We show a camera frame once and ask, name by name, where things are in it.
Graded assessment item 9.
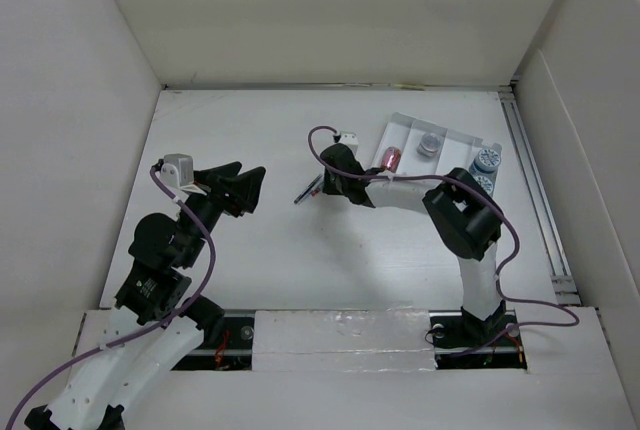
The black gel pen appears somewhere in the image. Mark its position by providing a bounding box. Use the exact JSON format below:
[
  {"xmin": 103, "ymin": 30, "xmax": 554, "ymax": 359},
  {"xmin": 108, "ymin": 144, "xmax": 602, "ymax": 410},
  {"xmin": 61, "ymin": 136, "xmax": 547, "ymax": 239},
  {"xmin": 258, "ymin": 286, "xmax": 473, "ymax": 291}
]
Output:
[{"xmin": 294, "ymin": 183, "xmax": 321, "ymax": 205}]

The front mounting rail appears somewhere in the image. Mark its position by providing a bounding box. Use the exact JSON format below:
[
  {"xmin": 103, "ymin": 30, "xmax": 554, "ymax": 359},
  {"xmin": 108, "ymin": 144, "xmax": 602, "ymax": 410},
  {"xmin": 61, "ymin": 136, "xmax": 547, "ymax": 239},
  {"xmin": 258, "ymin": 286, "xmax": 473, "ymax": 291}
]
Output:
[{"xmin": 179, "ymin": 308, "xmax": 527, "ymax": 373}]

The aluminium rail right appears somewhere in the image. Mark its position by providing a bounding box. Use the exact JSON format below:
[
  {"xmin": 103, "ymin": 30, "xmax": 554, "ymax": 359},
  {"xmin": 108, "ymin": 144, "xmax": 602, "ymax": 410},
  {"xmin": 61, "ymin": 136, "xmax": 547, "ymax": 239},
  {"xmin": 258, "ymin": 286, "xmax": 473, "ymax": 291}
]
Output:
[{"xmin": 498, "ymin": 86, "xmax": 582, "ymax": 307}]

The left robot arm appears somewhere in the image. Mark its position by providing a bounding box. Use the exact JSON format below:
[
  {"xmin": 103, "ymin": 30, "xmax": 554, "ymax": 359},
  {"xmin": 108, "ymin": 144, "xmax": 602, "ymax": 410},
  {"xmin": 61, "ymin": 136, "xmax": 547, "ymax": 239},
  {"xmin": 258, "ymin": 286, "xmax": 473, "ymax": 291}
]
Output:
[{"xmin": 24, "ymin": 154, "xmax": 266, "ymax": 429}]

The pink capped marker tube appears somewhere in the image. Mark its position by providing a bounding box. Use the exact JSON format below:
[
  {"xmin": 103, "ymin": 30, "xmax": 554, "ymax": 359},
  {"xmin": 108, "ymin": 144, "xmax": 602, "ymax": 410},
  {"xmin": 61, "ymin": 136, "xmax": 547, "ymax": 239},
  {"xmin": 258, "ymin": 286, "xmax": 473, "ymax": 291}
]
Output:
[{"xmin": 380, "ymin": 146, "xmax": 402, "ymax": 173}]

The clear paperclip jar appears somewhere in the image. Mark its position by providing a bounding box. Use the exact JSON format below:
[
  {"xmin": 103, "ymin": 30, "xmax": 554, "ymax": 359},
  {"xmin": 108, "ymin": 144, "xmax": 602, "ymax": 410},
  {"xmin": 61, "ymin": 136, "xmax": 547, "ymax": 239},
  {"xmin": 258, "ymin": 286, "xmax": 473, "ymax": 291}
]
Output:
[{"xmin": 416, "ymin": 133, "xmax": 443, "ymax": 158}]

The blue round jar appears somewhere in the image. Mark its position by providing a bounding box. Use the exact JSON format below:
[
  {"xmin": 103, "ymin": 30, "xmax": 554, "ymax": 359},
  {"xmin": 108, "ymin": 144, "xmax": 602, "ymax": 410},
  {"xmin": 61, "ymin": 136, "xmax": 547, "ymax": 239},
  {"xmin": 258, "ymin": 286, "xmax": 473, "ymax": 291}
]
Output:
[
  {"xmin": 469, "ymin": 148, "xmax": 502, "ymax": 175},
  {"xmin": 473, "ymin": 175, "xmax": 495, "ymax": 196}
]

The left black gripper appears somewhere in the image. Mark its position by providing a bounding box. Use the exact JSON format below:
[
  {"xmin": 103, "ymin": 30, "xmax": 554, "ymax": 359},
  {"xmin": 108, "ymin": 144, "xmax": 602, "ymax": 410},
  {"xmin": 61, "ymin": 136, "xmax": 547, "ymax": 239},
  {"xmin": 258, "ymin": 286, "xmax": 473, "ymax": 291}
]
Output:
[{"xmin": 179, "ymin": 160, "xmax": 265, "ymax": 265}]

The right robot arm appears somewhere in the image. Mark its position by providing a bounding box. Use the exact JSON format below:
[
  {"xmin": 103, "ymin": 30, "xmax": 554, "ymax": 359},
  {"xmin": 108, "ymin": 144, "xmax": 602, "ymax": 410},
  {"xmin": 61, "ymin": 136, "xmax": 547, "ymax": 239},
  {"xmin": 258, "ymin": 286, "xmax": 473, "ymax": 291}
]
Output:
[{"xmin": 319, "ymin": 143, "xmax": 506, "ymax": 347}]

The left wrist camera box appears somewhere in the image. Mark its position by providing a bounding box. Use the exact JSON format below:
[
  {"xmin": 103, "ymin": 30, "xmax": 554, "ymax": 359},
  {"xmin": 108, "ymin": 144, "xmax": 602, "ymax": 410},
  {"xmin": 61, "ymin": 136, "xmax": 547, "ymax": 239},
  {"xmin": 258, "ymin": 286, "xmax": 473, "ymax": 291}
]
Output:
[{"xmin": 157, "ymin": 153, "xmax": 194, "ymax": 189}]

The white compartment tray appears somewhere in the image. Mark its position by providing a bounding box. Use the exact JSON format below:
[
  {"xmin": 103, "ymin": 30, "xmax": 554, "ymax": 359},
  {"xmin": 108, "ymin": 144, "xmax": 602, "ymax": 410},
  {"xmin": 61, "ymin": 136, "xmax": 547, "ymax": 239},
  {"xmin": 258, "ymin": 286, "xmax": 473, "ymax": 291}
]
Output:
[{"xmin": 368, "ymin": 113, "xmax": 502, "ymax": 186}]

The beige yellow highlighter pen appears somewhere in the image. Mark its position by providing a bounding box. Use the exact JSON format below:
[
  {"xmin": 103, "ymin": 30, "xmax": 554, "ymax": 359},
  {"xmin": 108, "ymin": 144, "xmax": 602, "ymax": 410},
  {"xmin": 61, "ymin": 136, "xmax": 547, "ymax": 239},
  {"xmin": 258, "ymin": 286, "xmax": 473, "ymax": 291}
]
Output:
[{"xmin": 395, "ymin": 83, "xmax": 426, "ymax": 91}]

